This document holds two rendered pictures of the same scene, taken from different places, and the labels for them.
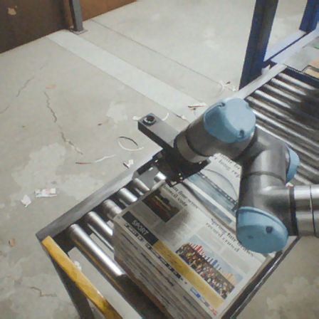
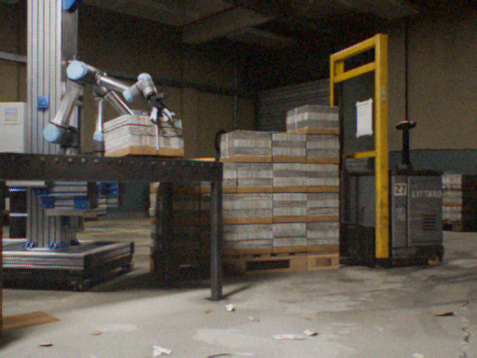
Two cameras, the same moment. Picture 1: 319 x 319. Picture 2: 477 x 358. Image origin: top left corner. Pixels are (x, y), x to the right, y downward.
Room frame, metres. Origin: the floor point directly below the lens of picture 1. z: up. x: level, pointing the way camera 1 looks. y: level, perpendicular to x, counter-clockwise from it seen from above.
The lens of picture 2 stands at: (3.62, 0.64, 0.65)
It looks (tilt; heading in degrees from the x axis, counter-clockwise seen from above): 1 degrees up; 183
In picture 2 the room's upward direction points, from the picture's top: straight up
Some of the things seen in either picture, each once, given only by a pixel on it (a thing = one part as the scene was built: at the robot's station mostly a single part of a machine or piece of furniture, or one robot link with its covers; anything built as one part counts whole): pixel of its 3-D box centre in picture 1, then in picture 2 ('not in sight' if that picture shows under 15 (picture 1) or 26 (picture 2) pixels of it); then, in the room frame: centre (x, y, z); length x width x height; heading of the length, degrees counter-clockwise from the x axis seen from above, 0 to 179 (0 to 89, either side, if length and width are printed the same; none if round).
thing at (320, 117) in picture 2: not in sight; (311, 186); (-0.81, 0.99, 0.65); 0.39 x 0.30 x 1.29; 24
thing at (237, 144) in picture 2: not in sight; (245, 148); (-0.57, 0.45, 0.95); 0.38 x 0.29 x 0.23; 24
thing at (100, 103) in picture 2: not in sight; (101, 117); (-0.45, -0.67, 1.19); 0.15 x 0.12 x 0.55; 19
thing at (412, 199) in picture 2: not in sight; (393, 215); (-1.14, 1.72, 0.40); 0.69 x 0.55 x 0.80; 24
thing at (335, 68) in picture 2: not in sight; (336, 151); (-1.29, 1.25, 0.97); 0.09 x 0.09 x 1.75; 24
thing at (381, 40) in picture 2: not in sight; (380, 145); (-0.68, 1.52, 0.97); 0.09 x 0.09 x 1.75; 24
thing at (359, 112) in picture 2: not in sight; (359, 113); (-0.99, 1.40, 1.27); 0.57 x 0.01 x 0.65; 24
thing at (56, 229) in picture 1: (191, 140); (118, 169); (0.98, -0.12, 0.74); 1.34 x 0.05 x 0.12; 135
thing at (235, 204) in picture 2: not in sight; (228, 216); (-0.51, 0.32, 0.42); 1.17 x 0.39 x 0.83; 114
